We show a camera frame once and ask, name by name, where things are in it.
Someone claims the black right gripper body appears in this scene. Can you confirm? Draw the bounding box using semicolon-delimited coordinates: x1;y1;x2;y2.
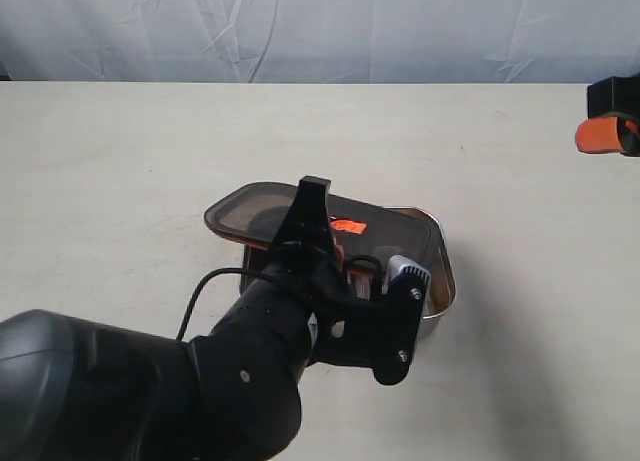
587;74;639;119

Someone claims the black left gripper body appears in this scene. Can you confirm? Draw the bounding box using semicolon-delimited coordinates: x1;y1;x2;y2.
269;176;426;385

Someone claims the dark lid with orange seal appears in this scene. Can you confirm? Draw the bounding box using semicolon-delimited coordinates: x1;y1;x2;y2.
204;182;442;263

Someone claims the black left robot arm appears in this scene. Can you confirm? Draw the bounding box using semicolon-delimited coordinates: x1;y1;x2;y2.
1;176;437;460

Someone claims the steel two-compartment lunch box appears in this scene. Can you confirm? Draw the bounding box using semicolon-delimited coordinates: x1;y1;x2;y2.
240;206;457;342

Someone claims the blue-grey backdrop cloth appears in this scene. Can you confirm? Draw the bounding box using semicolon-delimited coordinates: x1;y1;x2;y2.
1;0;639;84

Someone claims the grey wrist camera on left gripper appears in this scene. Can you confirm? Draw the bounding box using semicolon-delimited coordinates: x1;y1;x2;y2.
382;254;431;294

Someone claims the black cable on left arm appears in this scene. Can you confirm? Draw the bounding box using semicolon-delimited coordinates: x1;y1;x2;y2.
175;266;274;341

